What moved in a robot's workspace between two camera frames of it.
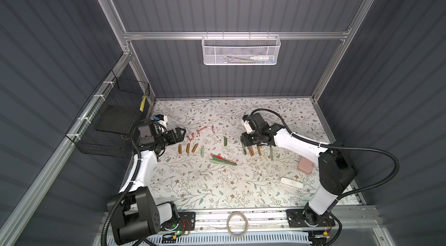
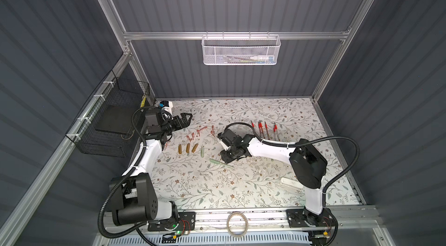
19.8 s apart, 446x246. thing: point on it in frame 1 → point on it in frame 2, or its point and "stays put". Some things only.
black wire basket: [103, 127] stays put
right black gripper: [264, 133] → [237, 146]
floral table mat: [210, 170] stays put
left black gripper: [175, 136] → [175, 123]
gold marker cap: [194, 148] stays put
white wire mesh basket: [240, 50] stays put
